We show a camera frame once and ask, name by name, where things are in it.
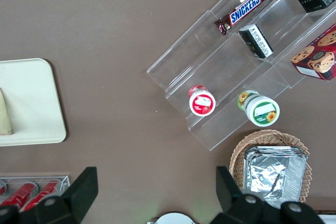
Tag triangle sandwich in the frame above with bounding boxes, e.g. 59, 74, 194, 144
0, 87, 14, 136

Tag clear acrylic stepped stand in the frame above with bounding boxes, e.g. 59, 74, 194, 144
145, 0, 336, 152

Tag cream plastic tray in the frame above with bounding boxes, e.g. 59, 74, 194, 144
0, 58, 67, 147

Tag light wicker basket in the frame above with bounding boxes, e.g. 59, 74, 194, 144
229, 129, 313, 209

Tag red lid yoghurt cup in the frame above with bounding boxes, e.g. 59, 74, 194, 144
187, 84, 217, 117

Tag Snickers chocolate bar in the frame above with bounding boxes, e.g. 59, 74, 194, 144
214, 0, 271, 37

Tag stacked aluminium foil trays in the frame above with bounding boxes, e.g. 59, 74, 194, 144
242, 145, 309, 209

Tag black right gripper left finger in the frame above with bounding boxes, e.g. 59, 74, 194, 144
0, 166, 99, 224

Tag red cookie box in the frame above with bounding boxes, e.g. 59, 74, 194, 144
290, 23, 336, 81

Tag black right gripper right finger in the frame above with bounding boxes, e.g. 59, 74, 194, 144
209, 166, 321, 224

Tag white snack bin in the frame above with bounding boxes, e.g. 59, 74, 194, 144
317, 212, 336, 224

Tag green lid yoghurt cup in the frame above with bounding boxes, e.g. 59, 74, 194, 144
237, 90, 281, 127

